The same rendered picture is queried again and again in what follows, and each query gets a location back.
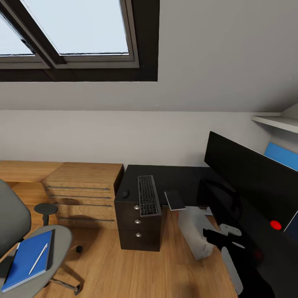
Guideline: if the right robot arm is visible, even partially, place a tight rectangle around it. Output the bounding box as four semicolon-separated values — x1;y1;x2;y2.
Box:
203;223;276;298

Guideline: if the notebook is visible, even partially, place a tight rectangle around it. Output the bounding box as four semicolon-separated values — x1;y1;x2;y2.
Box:
165;190;186;211

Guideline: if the mouse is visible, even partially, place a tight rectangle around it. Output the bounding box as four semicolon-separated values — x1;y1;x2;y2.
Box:
123;190;130;197

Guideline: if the swivel chair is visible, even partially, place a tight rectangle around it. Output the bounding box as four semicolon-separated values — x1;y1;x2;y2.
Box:
0;179;82;298

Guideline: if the keyboard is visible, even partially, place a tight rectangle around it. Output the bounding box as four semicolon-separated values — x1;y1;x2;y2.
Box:
138;175;162;217

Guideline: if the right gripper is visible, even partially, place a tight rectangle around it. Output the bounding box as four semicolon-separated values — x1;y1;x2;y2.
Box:
203;229;235;249

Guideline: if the folder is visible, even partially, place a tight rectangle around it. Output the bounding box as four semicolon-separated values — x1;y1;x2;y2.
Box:
1;231;52;293

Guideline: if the monitor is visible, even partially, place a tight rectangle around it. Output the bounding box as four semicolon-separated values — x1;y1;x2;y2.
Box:
204;131;298;232

